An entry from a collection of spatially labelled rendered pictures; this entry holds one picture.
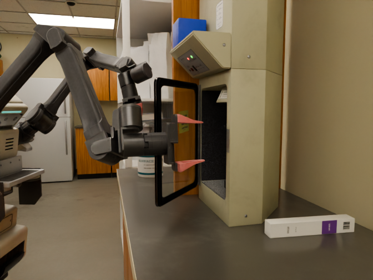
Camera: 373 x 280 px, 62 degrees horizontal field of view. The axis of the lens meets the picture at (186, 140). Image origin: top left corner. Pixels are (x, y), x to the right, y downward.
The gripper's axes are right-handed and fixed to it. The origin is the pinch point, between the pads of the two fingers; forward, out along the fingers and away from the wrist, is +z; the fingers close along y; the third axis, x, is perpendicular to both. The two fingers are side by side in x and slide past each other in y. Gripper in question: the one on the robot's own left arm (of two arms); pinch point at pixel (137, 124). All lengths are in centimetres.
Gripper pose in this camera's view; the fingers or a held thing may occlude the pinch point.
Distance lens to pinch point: 114.8
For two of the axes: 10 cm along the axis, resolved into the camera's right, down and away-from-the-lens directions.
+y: -1.1, 1.6, 9.8
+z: 2.5, 9.6, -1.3
